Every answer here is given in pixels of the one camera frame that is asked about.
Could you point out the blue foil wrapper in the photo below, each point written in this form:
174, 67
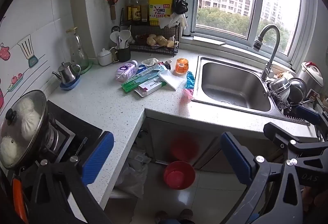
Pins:
190, 80

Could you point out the white ceramic jar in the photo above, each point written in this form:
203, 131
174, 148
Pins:
104, 58

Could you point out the spatula wall sticker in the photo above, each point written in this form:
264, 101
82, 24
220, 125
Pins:
27, 49

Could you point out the black gas stove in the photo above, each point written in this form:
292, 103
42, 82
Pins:
74, 129

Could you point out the purple plastic bottle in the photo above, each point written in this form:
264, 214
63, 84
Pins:
125, 71

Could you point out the white green medicine box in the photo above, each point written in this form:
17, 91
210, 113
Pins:
151, 87

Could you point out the red plastic bin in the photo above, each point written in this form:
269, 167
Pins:
179, 175

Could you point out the orange plastic container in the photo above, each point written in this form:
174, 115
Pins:
181, 66

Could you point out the blue tissue pack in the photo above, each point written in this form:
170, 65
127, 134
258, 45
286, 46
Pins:
141, 68

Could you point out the red mitt wall sticker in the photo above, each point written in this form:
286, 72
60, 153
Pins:
4, 51

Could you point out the steel wool scourer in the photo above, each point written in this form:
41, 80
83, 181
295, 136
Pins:
278, 99

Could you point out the glass carafe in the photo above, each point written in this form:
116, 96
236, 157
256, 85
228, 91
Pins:
76, 52

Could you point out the curved steel faucet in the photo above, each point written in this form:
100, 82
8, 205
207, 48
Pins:
270, 42

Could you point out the cooking oil bottle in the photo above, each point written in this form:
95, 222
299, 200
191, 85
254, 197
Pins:
129, 8

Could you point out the ginger root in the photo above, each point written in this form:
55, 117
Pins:
161, 40
151, 39

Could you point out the yellow detergent bottle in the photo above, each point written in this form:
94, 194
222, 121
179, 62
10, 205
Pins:
160, 10

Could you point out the yellow label sauce bottle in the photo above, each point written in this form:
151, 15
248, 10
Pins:
137, 11

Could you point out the pot with glass lid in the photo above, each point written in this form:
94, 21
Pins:
23, 126

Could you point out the dark sauce bottle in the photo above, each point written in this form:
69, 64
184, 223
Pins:
145, 8

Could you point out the white plastic packet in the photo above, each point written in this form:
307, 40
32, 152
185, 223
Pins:
173, 79

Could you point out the stainless steel bowl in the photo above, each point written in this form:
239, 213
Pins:
279, 85
297, 89

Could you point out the stainless steel sink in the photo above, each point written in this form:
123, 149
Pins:
230, 85

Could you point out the dark green mug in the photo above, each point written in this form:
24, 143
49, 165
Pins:
123, 54

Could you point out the green toothbrush package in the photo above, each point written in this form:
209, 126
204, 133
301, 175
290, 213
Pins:
139, 80

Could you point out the crumpled white glove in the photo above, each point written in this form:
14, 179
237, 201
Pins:
150, 62

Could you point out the stainless steel oil pot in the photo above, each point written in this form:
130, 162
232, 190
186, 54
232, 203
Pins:
67, 74

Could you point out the crumpled white plastic bag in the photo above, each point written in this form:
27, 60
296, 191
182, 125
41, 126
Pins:
133, 178

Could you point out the white plastic spoon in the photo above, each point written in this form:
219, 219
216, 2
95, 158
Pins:
125, 35

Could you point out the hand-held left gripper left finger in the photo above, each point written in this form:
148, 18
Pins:
98, 157

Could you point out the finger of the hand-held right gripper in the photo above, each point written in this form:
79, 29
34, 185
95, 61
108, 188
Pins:
279, 134
308, 114

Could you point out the grey scouring cloth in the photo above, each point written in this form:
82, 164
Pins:
167, 64

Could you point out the cake wall sticker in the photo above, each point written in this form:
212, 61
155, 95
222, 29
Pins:
15, 82

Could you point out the white plastic spatula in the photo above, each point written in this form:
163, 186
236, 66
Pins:
114, 37

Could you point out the pink wrapper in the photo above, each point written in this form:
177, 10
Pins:
186, 96

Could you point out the silver cabinet door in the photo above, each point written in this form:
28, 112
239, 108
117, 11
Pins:
179, 137

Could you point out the white rice cooker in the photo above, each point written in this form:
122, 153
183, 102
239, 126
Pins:
311, 75

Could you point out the black plastic bag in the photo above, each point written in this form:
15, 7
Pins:
180, 5

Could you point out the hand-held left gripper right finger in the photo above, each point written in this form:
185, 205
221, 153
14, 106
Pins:
235, 160

